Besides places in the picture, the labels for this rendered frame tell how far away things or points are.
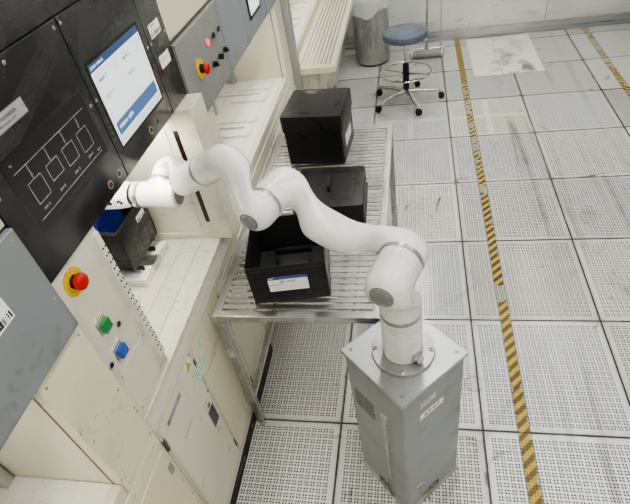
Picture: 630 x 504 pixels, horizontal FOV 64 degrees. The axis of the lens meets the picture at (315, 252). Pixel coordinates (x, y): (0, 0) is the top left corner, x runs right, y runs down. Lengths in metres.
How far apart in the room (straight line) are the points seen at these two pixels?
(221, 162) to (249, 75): 1.89
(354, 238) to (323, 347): 1.37
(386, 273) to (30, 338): 0.78
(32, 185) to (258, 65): 2.21
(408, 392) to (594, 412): 1.14
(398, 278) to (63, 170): 0.79
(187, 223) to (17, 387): 1.04
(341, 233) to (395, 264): 0.16
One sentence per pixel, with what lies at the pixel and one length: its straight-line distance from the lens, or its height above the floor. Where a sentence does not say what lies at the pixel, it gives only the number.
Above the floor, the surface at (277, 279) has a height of 0.87.
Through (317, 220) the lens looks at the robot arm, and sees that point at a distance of 1.31.
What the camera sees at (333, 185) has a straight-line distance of 2.13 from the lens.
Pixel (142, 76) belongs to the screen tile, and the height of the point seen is 1.56.
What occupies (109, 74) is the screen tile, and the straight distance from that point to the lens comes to 1.43.
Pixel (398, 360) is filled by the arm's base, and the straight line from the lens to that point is 1.56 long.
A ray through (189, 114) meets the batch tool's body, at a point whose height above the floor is 1.38.
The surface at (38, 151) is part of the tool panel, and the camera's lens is 1.18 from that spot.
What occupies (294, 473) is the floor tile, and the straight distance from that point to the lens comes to 2.31.
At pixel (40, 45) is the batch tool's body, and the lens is 1.24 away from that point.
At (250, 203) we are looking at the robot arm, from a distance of 1.30.
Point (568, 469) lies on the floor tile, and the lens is 2.35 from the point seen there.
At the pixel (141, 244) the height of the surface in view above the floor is 0.99.
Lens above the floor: 2.06
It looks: 41 degrees down
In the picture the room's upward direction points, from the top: 11 degrees counter-clockwise
